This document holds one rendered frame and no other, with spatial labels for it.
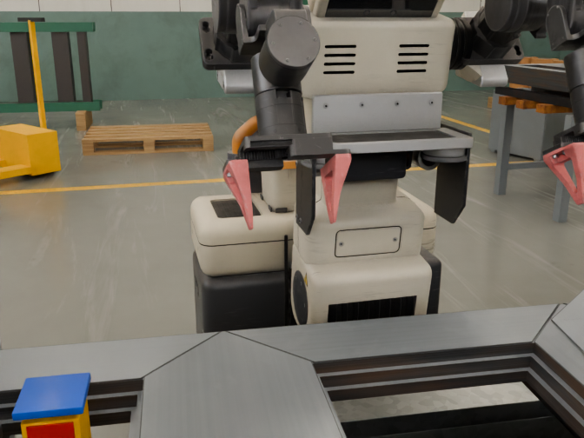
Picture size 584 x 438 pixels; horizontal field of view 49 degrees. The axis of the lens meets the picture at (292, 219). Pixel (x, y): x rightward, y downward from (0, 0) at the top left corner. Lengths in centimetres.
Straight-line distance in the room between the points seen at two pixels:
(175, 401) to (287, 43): 38
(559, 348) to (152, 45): 971
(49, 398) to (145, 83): 976
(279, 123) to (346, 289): 45
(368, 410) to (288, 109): 46
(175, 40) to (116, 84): 113
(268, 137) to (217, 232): 64
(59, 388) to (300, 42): 42
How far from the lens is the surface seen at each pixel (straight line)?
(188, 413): 65
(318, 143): 73
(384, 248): 115
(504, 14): 105
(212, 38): 104
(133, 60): 1029
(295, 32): 70
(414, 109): 108
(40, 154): 540
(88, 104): 778
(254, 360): 72
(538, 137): 603
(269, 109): 74
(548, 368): 79
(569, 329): 85
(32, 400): 65
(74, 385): 65
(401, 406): 98
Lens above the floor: 122
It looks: 17 degrees down
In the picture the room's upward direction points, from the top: straight up
